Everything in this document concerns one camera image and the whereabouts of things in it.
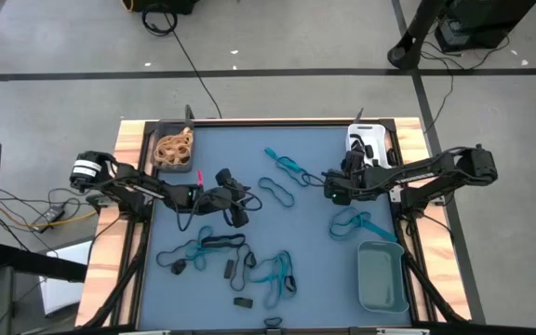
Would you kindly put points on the dark grey plastic basket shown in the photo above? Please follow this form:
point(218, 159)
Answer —
point(175, 170)

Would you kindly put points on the black box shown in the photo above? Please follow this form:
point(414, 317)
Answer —
point(165, 4)

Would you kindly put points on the pink tape tag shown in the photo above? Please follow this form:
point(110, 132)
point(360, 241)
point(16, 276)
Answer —
point(199, 178)

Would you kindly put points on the white bracket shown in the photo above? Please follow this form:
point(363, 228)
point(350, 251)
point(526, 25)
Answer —
point(403, 331)
point(144, 332)

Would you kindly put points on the tan rubber band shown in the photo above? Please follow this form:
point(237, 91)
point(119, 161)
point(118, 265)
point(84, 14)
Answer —
point(182, 158)
point(161, 151)
point(185, 137)
point(170, 139)

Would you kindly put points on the black stand bar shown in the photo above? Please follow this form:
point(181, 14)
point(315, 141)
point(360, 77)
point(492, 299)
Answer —
point(40, 265)

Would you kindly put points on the grey-green plastic basket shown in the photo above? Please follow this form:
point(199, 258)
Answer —
point(382, 279)

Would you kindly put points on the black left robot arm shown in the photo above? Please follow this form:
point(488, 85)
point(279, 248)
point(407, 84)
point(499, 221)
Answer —
point(128, 183)

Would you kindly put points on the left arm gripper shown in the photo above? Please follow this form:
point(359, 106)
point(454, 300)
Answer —
point(219, 199)

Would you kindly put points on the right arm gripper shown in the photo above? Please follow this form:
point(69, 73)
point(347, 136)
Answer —
point(340, 188)

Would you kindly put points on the black equipment case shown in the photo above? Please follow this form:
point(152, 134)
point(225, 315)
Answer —
point(482, 23)

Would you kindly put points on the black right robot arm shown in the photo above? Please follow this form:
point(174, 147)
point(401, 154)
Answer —
point(417, 174)

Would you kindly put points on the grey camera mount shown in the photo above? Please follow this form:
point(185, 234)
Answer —
point(273, 331)

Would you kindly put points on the small black rubber band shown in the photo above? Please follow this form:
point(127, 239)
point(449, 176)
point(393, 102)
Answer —
point(229, 269)
point(178, 267)
point(290, 281)
point(268, 322)

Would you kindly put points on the black pole stand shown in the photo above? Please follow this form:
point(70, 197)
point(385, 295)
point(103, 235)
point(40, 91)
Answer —
point(405, 53)

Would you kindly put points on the white plastic basket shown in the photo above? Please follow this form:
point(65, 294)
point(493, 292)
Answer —
point(377, 135)

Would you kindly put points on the black aluminium table frame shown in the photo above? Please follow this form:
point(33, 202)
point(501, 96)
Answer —
point(296, 124)

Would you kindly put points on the black power adapter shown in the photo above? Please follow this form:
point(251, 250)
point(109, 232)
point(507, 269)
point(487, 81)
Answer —
point(51, 215)

